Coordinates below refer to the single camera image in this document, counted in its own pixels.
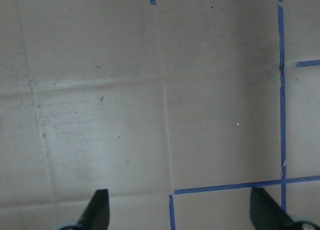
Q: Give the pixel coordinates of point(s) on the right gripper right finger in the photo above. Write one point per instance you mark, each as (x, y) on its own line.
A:
(265, 213)

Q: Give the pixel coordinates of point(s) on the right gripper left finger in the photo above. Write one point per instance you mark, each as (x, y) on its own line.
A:
(96, 214)

